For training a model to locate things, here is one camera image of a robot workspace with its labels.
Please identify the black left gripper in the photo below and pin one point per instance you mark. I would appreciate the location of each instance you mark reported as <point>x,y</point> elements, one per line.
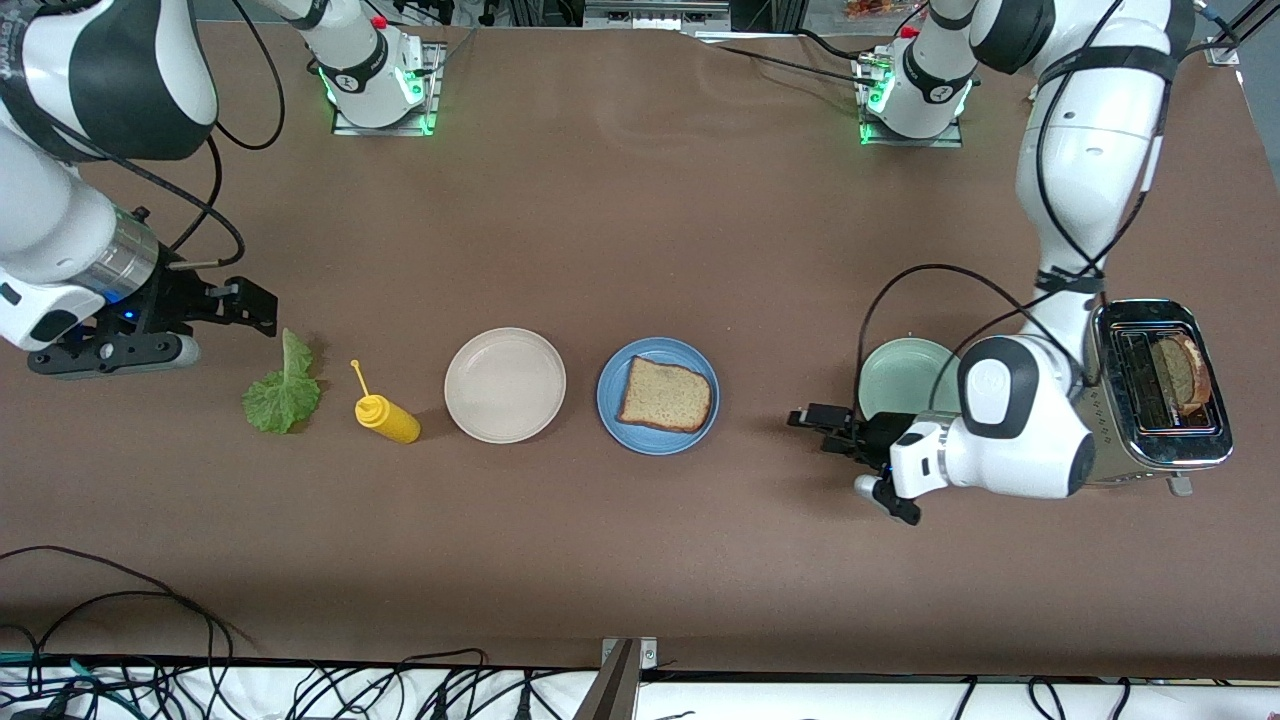
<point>880,432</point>

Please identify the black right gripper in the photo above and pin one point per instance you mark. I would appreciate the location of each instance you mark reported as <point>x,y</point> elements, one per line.
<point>177,300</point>

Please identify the green lettuce leaf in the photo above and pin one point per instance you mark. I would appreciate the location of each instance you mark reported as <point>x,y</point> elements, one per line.
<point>280,400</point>

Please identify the brown bread slice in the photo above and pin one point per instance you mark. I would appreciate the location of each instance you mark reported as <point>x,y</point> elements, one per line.
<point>1185,375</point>
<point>665,395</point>

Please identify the yellow mustard squeeze bottle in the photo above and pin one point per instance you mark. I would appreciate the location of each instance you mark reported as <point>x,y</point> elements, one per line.
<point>390,420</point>

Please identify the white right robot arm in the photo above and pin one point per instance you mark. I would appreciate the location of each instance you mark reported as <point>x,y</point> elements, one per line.
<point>60,220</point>

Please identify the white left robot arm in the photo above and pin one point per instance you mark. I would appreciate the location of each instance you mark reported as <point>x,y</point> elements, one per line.
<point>1090,150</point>

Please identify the mint green round plate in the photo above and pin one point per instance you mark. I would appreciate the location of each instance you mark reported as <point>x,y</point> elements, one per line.
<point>900,380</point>

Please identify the blue round plate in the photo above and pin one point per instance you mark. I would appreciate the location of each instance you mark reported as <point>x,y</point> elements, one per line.
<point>657,350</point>

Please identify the beige round plate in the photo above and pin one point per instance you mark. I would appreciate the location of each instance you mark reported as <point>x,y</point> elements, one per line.
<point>505,385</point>

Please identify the grey aluminium profile bar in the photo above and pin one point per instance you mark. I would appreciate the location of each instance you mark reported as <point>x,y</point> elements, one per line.
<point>610,695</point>

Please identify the beige chrome toaster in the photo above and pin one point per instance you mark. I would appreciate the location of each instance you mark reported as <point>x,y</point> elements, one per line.
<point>1210,450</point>

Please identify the orange snack packet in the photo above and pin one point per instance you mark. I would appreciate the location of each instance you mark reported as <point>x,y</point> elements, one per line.
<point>880,8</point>

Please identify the grey metal power strip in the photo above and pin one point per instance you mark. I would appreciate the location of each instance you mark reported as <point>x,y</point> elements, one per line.
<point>650,15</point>

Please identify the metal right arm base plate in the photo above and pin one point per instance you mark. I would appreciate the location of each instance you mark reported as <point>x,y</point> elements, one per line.
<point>432,95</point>

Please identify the small metal table bracket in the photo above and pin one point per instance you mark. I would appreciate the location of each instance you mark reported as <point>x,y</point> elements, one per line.
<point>648,652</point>

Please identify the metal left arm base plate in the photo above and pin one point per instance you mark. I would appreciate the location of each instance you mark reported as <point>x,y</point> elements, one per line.
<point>945,141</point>

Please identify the aluminium frame corner bracket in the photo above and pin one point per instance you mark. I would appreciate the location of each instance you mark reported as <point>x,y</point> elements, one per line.
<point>1222,52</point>

